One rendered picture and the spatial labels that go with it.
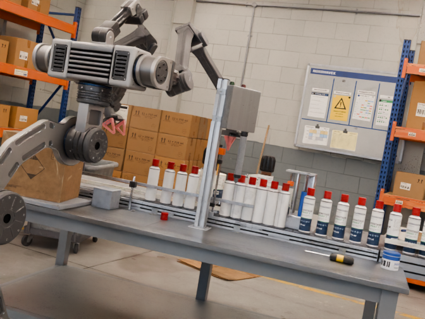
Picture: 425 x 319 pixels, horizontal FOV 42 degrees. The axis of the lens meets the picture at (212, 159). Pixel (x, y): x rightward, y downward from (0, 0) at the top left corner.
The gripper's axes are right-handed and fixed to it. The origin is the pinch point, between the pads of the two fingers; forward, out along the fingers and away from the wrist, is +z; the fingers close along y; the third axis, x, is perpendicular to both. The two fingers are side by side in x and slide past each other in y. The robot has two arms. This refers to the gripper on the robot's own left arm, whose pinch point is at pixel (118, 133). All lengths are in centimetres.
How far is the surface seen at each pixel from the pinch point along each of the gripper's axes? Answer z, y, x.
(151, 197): 40.0, -9.0, -5.8
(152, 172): 30.1, -9.8, -12.4
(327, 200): 80, 2, -78
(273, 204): 70, -1, -56
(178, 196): 46, -8, -18
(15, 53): -240, 242, 196
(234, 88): 21, -21, -70
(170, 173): 34.8, -8.1, -19.7
